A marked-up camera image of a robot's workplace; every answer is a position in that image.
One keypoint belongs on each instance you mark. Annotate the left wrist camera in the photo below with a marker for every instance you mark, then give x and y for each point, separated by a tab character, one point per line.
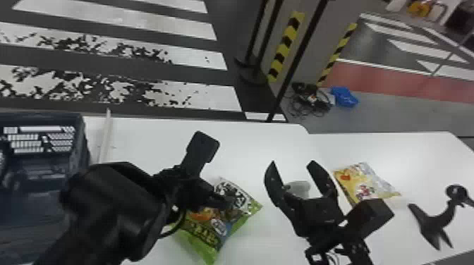
200	150

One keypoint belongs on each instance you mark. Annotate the yellow snack packet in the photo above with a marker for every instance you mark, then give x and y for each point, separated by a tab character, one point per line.
364	183

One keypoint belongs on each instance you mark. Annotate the green snack packet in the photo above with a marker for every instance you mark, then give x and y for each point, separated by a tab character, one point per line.
222	225

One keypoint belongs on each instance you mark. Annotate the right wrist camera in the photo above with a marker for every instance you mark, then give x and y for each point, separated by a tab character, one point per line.
370	216

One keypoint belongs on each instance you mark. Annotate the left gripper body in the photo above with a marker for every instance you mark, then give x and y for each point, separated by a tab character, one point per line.
192	192

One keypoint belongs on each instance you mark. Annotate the blue basket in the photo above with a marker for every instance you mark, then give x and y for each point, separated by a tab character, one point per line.
40	155

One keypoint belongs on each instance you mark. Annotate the yellow black striped post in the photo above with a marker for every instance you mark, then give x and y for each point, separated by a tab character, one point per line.
335	55
285	46

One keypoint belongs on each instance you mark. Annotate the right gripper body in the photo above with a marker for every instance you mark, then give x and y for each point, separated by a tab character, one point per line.
316	218

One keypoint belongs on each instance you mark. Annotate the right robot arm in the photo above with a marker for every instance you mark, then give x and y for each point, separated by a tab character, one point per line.
344	255

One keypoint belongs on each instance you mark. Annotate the blue box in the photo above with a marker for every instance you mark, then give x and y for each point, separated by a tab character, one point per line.
344	97

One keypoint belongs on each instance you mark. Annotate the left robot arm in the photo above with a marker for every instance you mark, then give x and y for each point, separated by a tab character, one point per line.
111	211

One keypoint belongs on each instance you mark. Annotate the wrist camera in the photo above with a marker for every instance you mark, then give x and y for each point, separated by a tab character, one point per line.
370	216
200	150

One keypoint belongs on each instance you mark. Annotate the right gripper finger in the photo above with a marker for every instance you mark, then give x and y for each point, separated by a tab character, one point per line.
324	183
274	185

